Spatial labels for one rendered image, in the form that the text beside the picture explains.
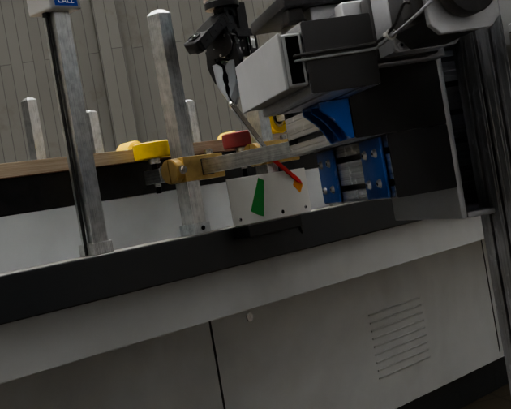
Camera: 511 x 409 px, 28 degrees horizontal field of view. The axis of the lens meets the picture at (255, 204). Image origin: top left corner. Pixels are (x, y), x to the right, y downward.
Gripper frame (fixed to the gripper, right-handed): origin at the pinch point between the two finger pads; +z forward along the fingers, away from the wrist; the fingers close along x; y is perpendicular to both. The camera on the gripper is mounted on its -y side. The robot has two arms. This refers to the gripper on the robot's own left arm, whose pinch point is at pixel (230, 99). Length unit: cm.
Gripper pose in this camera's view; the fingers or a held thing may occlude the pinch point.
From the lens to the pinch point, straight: 209.1
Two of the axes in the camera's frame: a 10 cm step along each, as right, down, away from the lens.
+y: 6.6, -1.3, 7.4
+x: -7.3, 1.1, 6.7
